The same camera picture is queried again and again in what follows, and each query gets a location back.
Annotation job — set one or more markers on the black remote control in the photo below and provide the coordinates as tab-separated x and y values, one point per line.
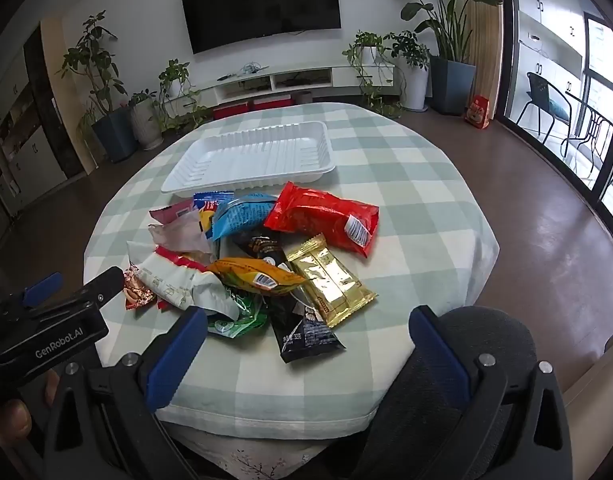
225	77

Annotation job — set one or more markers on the wooden slat panel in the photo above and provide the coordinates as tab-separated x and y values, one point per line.
486	60

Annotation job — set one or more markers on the grey fabric office chair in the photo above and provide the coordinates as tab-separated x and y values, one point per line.
491	335

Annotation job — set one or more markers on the white plastic tray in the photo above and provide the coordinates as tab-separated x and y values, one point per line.
256	155

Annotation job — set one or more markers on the floral cloth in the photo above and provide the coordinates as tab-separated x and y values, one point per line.
256	462

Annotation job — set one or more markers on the plant in white ribbed pot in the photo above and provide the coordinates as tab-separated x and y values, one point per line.
146	125

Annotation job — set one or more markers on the orange snack packet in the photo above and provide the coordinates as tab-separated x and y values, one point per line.
251	274

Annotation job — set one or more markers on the small brown snack packet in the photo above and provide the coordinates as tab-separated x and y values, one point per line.
136	295

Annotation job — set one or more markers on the white green printed packet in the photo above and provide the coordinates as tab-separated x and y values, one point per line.
166	282

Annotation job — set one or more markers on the tall plant in dark pot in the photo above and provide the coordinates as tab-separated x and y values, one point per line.
111	135

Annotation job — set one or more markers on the black balcony chair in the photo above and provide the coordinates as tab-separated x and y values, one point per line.
541	90

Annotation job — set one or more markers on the white translucent snack packet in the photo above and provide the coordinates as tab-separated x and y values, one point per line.
179	235

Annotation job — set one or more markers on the long black snack packet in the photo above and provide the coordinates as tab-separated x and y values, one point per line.
306	335

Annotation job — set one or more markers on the blue yellow chips packet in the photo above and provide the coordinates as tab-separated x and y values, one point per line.
206	203

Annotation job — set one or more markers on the trailing plant in white pot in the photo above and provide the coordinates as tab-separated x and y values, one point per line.
369	55

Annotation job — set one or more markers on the dark wooden wall cabinet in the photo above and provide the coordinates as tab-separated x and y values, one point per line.
36	150

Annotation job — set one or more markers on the light blue snack bag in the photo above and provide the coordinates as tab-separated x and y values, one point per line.
241	215

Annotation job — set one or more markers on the trailing vine plant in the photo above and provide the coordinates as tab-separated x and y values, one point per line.
175	72

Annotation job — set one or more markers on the bushy plant in tall white pot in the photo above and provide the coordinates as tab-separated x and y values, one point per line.
414	85

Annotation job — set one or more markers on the black framed glass door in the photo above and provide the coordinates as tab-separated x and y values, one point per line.
510	60

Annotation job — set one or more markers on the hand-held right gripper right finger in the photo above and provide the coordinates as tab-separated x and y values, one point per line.
439	355

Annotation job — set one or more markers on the white television console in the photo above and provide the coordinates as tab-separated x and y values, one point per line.
346	76

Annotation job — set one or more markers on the white balcony cabinets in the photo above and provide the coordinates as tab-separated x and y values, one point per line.
546	20

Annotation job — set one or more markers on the gold foil snack packet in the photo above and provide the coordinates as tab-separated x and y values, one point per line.
331	280

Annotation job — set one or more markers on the wall mounted black television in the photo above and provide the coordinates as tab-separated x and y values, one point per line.
261	5

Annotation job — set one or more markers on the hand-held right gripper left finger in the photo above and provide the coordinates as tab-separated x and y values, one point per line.
176	355

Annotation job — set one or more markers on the red storage box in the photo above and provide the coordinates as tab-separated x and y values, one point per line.
231	110
271	103

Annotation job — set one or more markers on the black balcony table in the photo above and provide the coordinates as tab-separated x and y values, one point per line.
594	115

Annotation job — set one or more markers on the red paper bag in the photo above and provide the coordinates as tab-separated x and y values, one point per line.
479	112

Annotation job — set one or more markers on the large leafy plant in grey pot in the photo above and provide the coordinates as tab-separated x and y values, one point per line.
451	85

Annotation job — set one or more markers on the green snack packet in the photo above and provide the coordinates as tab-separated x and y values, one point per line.
241	317

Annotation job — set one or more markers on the person's left hand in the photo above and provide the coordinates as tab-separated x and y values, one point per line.
11	417

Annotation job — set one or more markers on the red snack bag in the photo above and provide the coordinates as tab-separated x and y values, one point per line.
316	215

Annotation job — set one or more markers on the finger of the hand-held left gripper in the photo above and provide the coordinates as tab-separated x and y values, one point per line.
41	285
104	280

